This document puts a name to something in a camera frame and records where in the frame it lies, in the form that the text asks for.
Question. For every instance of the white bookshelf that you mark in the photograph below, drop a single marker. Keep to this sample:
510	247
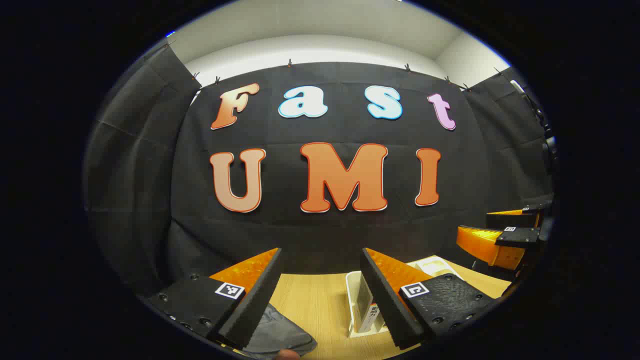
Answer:
354	295

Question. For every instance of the grey schoolbag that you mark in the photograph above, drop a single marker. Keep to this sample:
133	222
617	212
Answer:
280	330

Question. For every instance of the grey cover book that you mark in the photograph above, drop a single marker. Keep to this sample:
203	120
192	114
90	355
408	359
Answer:
371	315

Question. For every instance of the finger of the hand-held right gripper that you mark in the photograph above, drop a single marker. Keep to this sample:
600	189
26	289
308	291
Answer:
515	219
480	245

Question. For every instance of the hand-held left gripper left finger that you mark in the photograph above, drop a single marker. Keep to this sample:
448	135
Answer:
260	295

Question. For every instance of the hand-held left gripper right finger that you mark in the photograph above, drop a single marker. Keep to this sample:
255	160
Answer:
382	300

